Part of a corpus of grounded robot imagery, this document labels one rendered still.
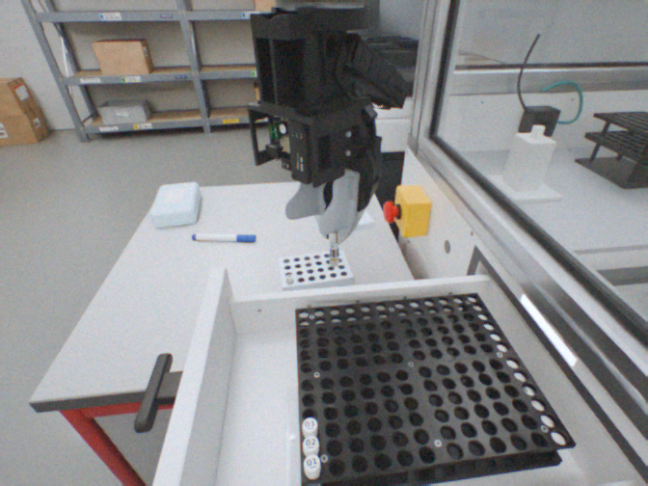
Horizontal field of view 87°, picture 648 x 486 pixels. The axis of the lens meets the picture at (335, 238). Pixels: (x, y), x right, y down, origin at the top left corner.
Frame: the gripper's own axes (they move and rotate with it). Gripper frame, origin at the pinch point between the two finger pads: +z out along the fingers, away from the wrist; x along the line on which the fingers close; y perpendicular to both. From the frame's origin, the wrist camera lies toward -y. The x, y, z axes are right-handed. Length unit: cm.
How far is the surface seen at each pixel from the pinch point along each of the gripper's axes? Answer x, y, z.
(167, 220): -52, -3, 21
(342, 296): 0.6, -0.3, 10.3
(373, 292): 3.4, -3.1, 10.1
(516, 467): 23.4, 5.2, 12.0
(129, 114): -365, -123, 75
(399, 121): -30, -67, 9
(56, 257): -198, 5, 99
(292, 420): 5.0, 13.5, 14.2
